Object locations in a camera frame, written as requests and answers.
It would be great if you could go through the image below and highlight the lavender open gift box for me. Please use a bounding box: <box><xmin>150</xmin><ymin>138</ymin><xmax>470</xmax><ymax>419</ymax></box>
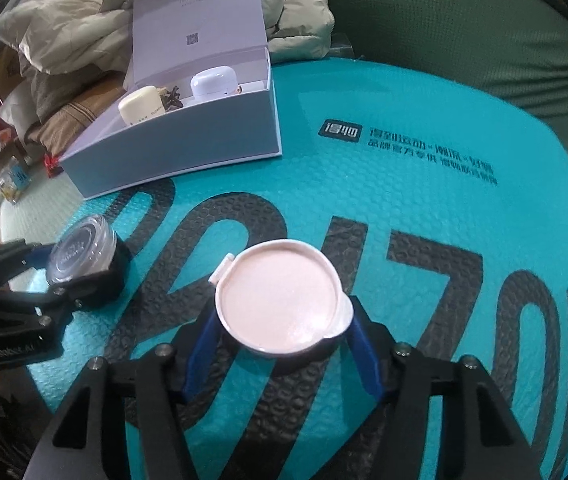
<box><xmin>60</xmin><ymin>0</ymin><xmax>282</xmax><ymax>198</ymax></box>

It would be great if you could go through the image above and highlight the pink shallow tray lid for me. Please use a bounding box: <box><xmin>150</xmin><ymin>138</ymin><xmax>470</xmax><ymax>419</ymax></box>
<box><xmin>209</xmin><ymin>240</ymin><xmax>354</xmax><ymax>358</ymax></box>

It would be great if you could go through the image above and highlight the red wrapper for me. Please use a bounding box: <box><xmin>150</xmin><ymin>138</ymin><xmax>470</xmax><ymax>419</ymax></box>
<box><xmin>43</xmin><ymin>154</ymin><xmax>64</xmax><ymax>179</ymax></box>

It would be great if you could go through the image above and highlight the grey knit garment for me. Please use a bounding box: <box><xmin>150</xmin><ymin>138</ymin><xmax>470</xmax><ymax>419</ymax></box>
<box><xmin>28</xmin><ymin>64</ymin><xmax>110</xmax><ymax>122</ymax></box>

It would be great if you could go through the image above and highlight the dark brown hair claw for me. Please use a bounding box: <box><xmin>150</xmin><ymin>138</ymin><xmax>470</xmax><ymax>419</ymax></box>
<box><xmin>158</xmin><ymin>86</ymin><xmax>184</xmax><ymax>112</ymax></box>

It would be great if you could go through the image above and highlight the small glass jar blue label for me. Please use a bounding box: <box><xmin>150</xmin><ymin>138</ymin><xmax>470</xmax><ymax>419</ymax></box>
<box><xmin>0</xmin><ymin>156</ymin><xmax>31</xmax><ymax>204</ymax></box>

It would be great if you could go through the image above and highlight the beige puffer jacket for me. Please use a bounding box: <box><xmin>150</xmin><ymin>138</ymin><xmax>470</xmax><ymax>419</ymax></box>
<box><xmin>0</xmin><ymin>0</ymin><xmax>335</xmax><ymax>75</ymax></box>

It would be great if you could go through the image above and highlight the dark clear-lid small jar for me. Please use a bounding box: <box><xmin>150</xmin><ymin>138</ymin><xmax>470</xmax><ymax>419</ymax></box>
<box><xmin>46</xmin><ymin>214</ymin><xmax>118</xmax><ymax>286</ymax></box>

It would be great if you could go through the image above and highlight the cream cylindrical jar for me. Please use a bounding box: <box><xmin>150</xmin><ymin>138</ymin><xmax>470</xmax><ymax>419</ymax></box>
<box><xmin>118</xmin><ymin>86</ymin><xmax>165</xmax><ymax>126</ymax></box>

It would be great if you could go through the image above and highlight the green textured cushion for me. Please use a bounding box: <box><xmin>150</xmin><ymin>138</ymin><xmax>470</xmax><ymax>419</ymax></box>
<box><xmin>329</xmin><ymin>0</ymin><xmax>568</xmax><ymax>150</ymax></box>

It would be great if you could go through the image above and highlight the brown striped pillow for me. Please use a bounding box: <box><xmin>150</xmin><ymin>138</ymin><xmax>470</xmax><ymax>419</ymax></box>
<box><xmin>26</xmin><ymin>72</ymin><xmax>124</xmax><ymax>156</ymax></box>

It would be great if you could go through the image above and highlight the pale blue round jar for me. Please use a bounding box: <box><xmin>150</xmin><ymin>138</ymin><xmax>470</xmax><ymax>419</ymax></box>
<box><xmin>191</xmin><ymin>66</ymin><xmax>239</xmax><ymax>102</ymax></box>

